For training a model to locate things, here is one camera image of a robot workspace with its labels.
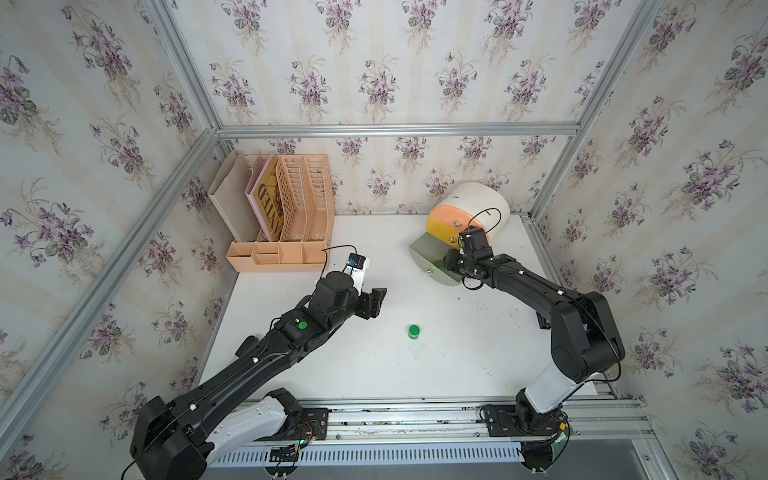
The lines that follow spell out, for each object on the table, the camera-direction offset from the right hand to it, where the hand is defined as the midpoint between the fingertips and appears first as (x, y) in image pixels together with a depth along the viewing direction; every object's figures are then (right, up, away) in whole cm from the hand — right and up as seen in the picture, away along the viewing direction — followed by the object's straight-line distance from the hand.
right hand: (451, 260), depth 93 cm
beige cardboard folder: (-68, +20, -3) cm, 71 cm away
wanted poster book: (-59, +20, -1) cm, 62 cm away
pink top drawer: (+1, +13, -4) cm, 14 cm away
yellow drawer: (-1, +9, +5) cm, 11 cm away
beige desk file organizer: (-50, +14, +14) cm, 54 cm away
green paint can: (-12, -21, -7) cm, 25 cm away
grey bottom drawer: (-7, +3, +7) cm, 10 cm away
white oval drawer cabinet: (+5, +18, -1) cm, 18 cm away
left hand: (-23, -6, -19) cm, 30 cm away
